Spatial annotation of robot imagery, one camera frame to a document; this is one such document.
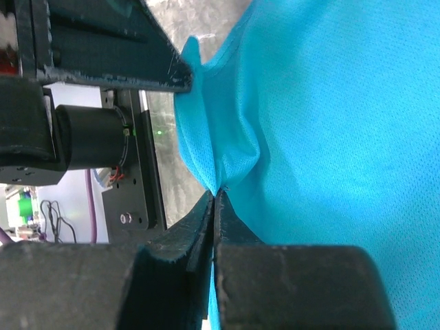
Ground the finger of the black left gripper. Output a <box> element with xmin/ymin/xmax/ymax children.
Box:
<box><xmin>31</xmin><ymin>1</ymin><xmax>193</xmax><ymax>92</ymax></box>

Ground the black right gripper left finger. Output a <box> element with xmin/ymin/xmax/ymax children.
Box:
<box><xmin>1</xmin><ymin>192</ymin><xmax>214</xmax><ymax>329</ymax></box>

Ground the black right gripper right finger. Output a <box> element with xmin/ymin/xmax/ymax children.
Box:
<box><xmin>214</xmin><ymin>191</ymin><xmax>397</xmax><ymax>329</ymax></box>

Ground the teal t shirt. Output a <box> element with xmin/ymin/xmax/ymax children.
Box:
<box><xmin>175</xmin><ymin>1</ymin><xmax>439</xmax><ymax>329</ymax></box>

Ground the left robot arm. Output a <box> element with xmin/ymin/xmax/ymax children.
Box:
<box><xmin>1</xmin><ymin>1</ymin><xmax>193</xmax><ymax>186</ymax></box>

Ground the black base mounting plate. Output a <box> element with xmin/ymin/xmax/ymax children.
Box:
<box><xmin>101</xmin><ymin>89</ymin><xmax>167</xmax><ymax>243</ymax></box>

